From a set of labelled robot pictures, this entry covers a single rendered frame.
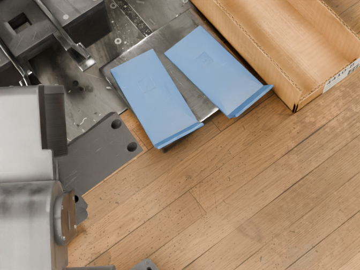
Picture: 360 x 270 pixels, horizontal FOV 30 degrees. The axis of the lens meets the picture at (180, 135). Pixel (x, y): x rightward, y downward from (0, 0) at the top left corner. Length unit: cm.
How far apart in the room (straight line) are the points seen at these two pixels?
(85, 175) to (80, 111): 39
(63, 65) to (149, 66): 14
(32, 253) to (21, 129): 10
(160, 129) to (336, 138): 25
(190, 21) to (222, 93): 13
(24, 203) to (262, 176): 52
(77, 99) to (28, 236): 55
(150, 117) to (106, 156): 34
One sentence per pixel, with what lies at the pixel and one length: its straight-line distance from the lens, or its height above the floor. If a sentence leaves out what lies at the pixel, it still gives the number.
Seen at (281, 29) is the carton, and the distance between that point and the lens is 103.
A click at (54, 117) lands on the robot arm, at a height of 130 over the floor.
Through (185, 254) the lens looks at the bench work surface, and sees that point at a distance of 90.
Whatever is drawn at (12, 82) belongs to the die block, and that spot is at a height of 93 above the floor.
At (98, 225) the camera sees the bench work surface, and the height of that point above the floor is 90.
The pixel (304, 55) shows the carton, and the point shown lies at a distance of 101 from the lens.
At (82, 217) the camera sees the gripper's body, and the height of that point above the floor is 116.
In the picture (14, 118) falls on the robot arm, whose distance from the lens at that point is 52.
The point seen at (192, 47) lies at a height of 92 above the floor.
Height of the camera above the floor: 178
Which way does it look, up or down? 67 degrees down
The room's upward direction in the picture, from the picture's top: 7 degrees counter-clockwise
